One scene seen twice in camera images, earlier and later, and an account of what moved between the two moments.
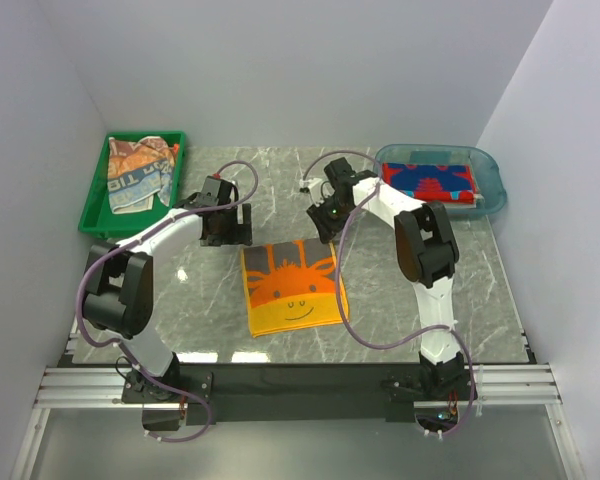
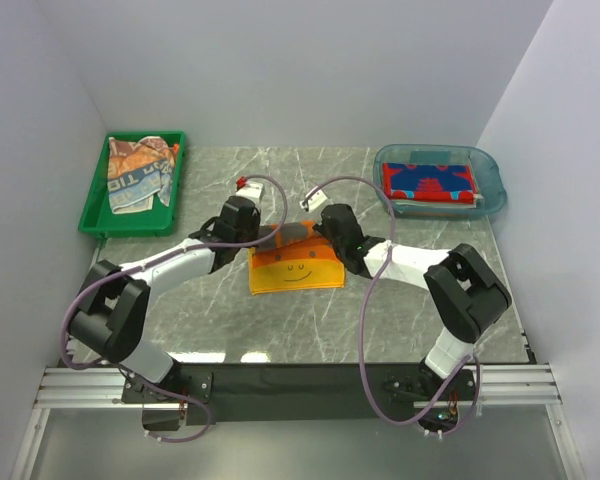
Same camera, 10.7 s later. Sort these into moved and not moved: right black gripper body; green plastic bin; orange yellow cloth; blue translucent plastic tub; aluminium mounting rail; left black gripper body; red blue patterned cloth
Moved: right black gripper body; left black gripper body; orange yellow cloth
Not moved: green plastic bin; red blue patterned cloth; blue translucent plastic tub; aluminium mounting rail
